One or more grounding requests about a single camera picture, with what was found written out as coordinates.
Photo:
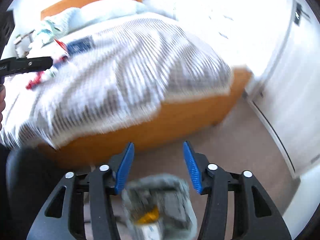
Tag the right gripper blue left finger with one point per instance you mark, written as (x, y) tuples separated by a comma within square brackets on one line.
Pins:
[(120, 165)]

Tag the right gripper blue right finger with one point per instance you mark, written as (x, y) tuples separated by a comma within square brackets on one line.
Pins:
[(196, 164)]

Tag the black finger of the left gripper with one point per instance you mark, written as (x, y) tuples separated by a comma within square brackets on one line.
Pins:
[(13, 65)]

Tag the red foil wrapper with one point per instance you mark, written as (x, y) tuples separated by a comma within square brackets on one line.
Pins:
[(35, 82)]

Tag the butterfly print trash bag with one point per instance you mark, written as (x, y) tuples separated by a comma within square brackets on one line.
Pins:
[(159, 207)]

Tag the person left hand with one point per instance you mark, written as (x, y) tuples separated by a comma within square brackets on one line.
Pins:
[(2, 101)]

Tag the green floral quilt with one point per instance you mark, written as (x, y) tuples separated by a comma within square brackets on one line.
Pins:
[(47, 32)]

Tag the red snack wrapper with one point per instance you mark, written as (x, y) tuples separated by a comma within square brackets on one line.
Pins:
[(62, 48)]

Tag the blue carton box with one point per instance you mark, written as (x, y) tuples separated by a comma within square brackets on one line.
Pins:
[(80, 46)]

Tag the light blue pillow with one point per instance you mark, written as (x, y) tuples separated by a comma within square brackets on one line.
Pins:
[(109, 9)]

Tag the checkered bed blanket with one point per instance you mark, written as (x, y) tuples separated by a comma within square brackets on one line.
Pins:
[(137, 63)]

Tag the white wardrobe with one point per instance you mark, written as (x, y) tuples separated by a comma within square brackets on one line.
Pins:
[(287, 98)]

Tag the wooden bed frame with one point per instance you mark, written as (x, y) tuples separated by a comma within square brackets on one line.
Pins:
[(173, 121)]

